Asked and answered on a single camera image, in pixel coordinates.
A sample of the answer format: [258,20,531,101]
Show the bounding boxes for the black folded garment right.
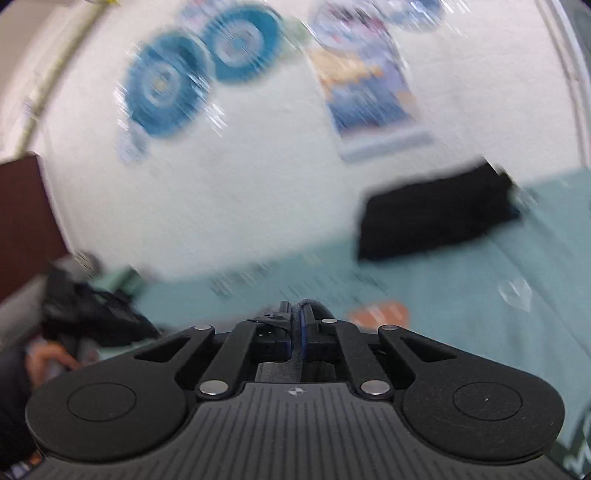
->
[356,159,520,262]

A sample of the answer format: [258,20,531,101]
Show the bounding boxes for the black folded garment with ties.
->
[41,268,160,354]

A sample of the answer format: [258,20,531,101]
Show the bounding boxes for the patterned pillow corner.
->
[72,251,101,277]

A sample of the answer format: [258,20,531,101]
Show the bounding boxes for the dark brown headboard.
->
[0,153,68,299]

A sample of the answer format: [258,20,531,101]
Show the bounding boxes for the blue paper fan decoration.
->
[123,30,212,138]

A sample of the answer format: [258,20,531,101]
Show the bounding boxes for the bedding poster on wall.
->
[307,30,433,163]

